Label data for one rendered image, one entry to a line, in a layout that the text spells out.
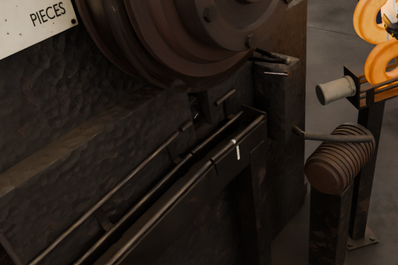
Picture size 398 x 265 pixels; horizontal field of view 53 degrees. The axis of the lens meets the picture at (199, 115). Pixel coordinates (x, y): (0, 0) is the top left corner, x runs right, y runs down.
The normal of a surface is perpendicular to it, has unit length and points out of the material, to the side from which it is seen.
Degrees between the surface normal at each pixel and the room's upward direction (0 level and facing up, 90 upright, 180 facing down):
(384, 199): 0
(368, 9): 89
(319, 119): 0
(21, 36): 90
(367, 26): 89
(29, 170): 0
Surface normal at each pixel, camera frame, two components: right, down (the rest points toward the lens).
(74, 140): -0.14, -0.80
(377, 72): 0.20, 0.55
